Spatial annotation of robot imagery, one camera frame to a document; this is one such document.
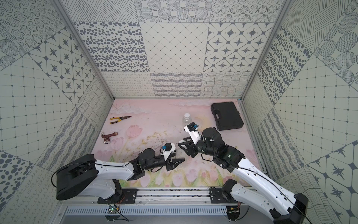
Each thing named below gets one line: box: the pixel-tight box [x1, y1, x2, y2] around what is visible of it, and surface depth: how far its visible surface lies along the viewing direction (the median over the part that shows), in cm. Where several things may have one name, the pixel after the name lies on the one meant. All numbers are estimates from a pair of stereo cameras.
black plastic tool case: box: [210, 101, 244, 131], surface depth 108 cm
